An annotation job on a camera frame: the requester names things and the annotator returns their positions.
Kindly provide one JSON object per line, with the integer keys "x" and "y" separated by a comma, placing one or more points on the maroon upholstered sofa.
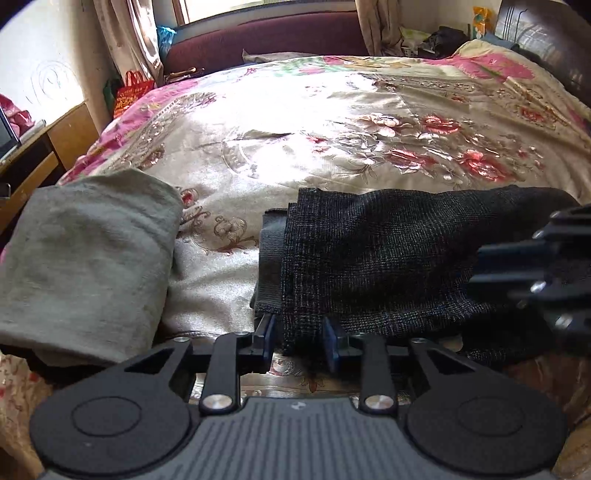
{"x": 263, "y": 39}

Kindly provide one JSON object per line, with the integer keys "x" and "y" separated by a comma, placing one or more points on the blue plastic bag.
{"x": 164, "y": 38}

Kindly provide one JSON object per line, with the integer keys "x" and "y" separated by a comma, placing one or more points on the wooden desk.
{"x": 41, "y": 157}

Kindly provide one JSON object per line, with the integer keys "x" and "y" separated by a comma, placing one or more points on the dark wooden headboard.
{"x": 549, "y": 41}

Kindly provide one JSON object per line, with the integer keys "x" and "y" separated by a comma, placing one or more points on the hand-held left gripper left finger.
{"x": 268, "y": 338}

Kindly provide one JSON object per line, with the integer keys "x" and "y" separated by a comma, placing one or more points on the grey folded cloth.
{"x": 87, "y": 263}

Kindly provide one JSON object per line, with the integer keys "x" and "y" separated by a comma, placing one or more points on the white and green clutter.
{"x": 413, "y": 39}

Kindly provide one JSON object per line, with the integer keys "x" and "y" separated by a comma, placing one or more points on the teal pillow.
{"x": 501, "y": 42}

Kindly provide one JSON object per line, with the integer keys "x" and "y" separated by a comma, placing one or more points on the red gift bag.
{"x": 131, "y": 94}

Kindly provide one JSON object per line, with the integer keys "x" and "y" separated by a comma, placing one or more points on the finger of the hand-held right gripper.
{"x": 508, "y": 267}
{"x": 565, "y": 221}

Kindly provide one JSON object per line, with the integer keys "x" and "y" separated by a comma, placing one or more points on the pink plastic bag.
{"x": 16, "y": 115}

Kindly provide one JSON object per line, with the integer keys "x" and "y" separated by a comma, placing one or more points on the black knit pants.
{"x": 392, "y": 263}

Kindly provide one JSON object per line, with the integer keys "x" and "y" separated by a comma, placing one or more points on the grey pillow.
{"x": 270, "y": 56}

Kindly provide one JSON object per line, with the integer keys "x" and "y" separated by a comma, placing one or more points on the beige curtain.
{"x": 131, "y": 37}
{"x": 376, "y": 23}

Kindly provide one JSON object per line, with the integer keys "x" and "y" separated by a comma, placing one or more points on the yellow snack packet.
{"x": 481, "y": 19}

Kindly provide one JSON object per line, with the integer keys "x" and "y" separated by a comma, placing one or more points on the black cloth heap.
{"x": 444, "y": 39}

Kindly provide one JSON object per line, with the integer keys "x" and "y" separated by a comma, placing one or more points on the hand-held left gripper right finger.
{"x": 330, "y": 347}

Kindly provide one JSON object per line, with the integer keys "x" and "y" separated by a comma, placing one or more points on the floral satin blanket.
{"x": 346, "y": 129}

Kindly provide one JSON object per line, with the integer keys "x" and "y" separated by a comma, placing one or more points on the window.
{"x": 258, "y": 8}

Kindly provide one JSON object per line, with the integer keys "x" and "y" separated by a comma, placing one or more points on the dark monitor screen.
{"x": 7, "y": 134}

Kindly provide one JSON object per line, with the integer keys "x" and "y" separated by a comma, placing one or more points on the green bag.
{"x": 108, "y": 94}

